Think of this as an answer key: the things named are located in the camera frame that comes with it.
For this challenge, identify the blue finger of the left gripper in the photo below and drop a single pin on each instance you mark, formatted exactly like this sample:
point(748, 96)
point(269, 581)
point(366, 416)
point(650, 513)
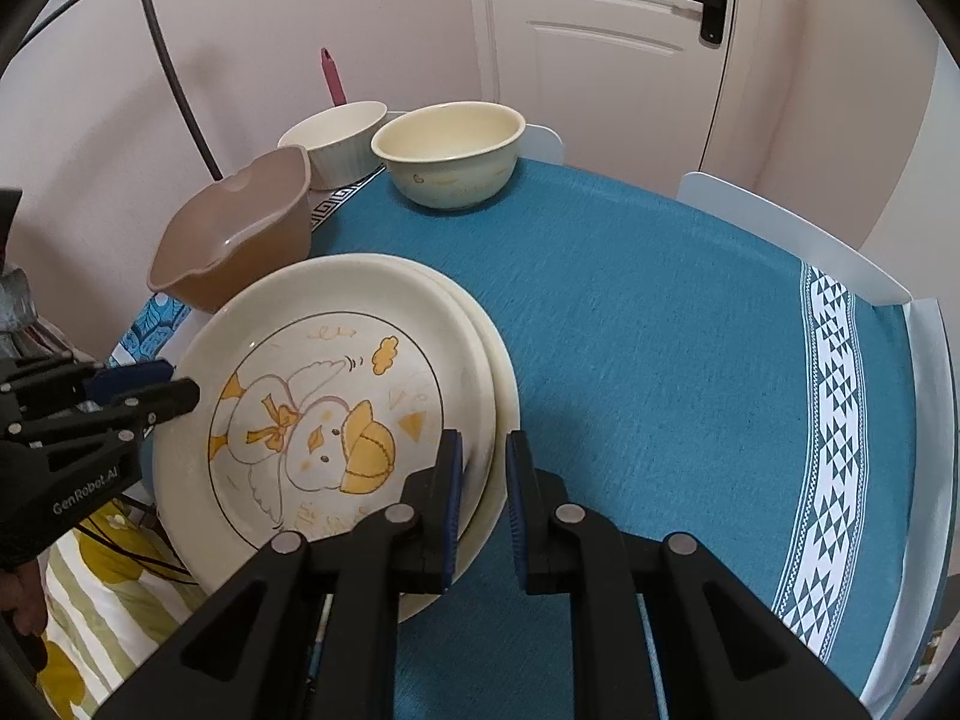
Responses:
point(109, 383)

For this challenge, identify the cream yellow bowl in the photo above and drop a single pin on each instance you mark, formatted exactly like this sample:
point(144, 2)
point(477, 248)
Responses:
point(451, 156)

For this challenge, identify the person's left hand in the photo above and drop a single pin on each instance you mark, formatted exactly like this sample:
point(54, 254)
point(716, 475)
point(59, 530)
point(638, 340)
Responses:
point(22, 595)

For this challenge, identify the white ribbed bowl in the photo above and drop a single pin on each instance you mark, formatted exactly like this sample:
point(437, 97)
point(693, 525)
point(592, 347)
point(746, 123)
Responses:
point(338, 143)

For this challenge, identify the black metal stand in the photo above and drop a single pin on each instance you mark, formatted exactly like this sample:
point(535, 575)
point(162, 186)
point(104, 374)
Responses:
point(170, 74)

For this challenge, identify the white door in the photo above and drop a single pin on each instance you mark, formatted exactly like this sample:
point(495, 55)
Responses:
point(632, 89)

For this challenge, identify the pink mop handle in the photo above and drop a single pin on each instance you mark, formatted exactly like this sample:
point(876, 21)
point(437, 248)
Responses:
point(332, 77)

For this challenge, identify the small cream duck plate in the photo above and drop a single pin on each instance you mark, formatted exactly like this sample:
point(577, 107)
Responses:
point(322, 419)

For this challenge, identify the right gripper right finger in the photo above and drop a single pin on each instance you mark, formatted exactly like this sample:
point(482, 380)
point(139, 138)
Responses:
point(659, 629)

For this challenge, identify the white wardrobe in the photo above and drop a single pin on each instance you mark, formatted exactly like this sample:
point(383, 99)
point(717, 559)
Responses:
point(916, 237)

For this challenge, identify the striped floral bedding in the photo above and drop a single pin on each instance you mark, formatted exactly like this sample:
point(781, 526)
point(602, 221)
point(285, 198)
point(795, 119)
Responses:
point(115, 592)

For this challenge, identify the brown square bowl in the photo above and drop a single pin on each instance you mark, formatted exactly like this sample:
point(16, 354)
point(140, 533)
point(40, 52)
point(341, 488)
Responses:
point(236, 232)

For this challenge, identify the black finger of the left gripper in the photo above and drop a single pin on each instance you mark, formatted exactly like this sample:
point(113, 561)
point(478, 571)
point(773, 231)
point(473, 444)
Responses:
point(127, 416)

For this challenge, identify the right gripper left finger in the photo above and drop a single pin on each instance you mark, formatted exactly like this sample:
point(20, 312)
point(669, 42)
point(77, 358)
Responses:
point(309, 629)

